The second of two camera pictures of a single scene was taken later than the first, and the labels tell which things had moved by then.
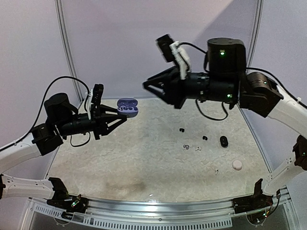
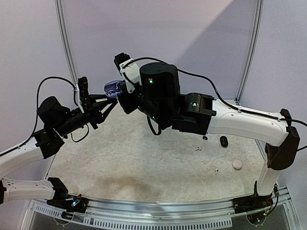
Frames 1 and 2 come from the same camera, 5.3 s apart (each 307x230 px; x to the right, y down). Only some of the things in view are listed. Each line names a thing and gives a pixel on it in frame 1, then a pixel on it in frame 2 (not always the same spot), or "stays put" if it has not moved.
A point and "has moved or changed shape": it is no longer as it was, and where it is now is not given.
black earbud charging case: x=224 y=142 stays put
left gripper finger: x=112 y=124 -> x=104 y=110
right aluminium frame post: x=256 y=28 stays put
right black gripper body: x=177 y=88 -> x=125 y=102
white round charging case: x=237 y=165 stays put
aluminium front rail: x=121 y=207 stays put
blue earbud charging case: x=127 y=107 has moved or changed shape
